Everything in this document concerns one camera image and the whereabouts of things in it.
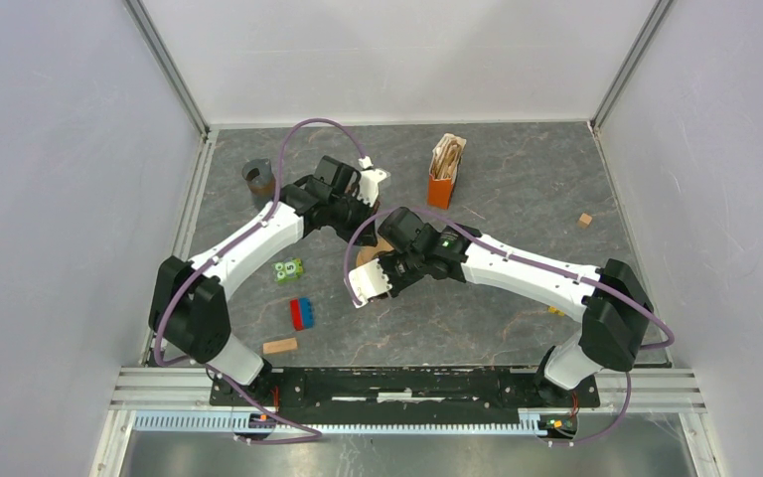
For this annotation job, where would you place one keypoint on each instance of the grey glass carafe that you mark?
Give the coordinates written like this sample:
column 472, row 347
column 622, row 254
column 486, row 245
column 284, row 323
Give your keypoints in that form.
column 259, row 178

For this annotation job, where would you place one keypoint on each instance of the light wooden ring holder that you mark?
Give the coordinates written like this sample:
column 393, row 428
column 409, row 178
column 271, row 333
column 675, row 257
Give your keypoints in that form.
column 368, row 253

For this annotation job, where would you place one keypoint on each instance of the long wooden block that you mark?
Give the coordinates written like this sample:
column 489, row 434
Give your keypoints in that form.
column 280, row 346

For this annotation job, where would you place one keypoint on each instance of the aluminium frame rail front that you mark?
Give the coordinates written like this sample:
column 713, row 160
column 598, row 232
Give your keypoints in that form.
column 188, row 399

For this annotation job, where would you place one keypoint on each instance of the brown paper filters stack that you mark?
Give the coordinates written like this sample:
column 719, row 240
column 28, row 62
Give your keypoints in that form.
column 446, row 156

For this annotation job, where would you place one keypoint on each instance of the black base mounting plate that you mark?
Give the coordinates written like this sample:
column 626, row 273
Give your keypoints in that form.
column 417, row 395

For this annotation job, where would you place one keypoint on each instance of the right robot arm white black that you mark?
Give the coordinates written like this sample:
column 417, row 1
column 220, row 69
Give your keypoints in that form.
column 609, row 302

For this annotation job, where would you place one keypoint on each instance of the red blue lego brick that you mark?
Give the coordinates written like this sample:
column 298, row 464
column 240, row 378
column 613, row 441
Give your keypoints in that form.
column 302, row 314

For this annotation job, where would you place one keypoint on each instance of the small wooden cube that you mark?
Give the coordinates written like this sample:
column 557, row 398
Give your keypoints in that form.
column 584, row 221

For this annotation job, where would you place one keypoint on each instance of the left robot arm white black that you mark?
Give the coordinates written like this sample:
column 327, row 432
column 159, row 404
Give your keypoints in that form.
column 189, row 307

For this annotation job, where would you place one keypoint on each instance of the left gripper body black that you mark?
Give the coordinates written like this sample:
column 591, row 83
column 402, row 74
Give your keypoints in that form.
column 352, row 218

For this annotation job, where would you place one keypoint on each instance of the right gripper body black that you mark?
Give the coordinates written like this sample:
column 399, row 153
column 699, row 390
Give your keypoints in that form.
column 401, row 269

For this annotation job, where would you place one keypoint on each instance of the green owl toy block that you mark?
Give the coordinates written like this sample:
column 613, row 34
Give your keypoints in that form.
column 288, row 270

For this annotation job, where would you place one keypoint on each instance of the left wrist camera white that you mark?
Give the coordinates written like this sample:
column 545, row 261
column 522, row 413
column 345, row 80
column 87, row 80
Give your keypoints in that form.
column 371, row 180

